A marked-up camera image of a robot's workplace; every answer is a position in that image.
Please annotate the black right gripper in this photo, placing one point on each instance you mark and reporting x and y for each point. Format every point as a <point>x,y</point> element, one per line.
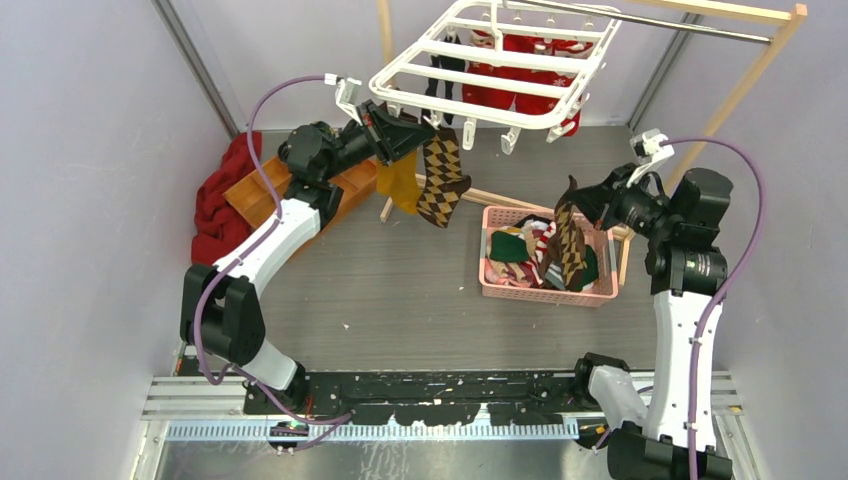
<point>601,202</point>

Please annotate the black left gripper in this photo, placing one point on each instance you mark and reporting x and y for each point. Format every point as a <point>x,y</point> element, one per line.
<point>390,137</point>

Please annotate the brown yellow argyle sock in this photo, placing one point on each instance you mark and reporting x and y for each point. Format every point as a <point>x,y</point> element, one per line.
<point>445,182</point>

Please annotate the black sock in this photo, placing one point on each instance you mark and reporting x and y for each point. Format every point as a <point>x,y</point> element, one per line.
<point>432,82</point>

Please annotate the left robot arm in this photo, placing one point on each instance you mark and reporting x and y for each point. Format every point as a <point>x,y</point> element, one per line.
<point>221,313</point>

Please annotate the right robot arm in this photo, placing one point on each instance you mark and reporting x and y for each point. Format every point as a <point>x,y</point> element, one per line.
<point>671,436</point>

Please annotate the white clip sock hanger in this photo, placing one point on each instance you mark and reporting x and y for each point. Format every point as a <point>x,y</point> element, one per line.
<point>580,44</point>

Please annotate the metal hanger rod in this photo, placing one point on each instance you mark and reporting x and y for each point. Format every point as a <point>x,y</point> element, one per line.
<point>640,20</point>

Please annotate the pink laundry basket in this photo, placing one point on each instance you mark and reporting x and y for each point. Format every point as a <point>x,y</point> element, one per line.
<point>604,289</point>

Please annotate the red white striped sock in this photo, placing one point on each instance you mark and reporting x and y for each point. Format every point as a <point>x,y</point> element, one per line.
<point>536,234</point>

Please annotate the red snowflake christmas sock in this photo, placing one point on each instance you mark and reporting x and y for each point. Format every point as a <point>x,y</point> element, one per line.
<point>485,96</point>

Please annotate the green sock in basket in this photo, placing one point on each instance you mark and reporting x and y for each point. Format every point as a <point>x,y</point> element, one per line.
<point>508,247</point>

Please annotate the red santa christmas sock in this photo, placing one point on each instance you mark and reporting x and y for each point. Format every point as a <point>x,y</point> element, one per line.
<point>526,103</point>

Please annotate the red cloth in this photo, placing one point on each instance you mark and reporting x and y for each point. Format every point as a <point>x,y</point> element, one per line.
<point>220,228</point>

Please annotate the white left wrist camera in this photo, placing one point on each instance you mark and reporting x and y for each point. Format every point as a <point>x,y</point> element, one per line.
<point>346,92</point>

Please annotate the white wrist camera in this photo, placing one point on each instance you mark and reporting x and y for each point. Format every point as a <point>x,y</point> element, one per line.
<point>652,149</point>
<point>346,92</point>

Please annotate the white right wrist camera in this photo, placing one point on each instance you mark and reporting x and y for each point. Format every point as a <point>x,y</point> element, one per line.
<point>652,149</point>

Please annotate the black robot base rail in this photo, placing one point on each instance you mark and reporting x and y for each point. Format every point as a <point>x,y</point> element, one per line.
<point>432,398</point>

